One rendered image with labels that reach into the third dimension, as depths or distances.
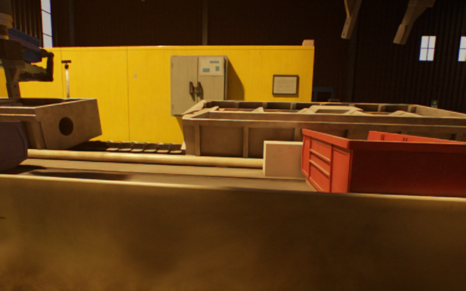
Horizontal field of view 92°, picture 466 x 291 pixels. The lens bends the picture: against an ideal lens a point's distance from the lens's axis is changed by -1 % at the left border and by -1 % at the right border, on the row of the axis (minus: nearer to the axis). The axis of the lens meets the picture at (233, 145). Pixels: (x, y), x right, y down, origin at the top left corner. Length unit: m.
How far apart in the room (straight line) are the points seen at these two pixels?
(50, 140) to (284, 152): 0.92
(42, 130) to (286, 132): 0.93
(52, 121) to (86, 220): 0.77
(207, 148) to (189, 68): 2.31
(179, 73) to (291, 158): 2.55
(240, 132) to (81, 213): 0.54
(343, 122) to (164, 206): 0.64
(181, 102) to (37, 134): 2.14
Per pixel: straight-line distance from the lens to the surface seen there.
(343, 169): 0.41
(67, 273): 0.54
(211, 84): 3.00
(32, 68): 1.66
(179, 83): 3.10
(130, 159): 0.91
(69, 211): 0.47
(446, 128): 1.00
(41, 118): 1.15
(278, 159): 0.71
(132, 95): 3.58
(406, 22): 0.72
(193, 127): 0.84
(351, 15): 0.65
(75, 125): 1.28
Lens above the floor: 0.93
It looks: 7 degrees down
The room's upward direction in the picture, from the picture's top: 1 degrees clockwise
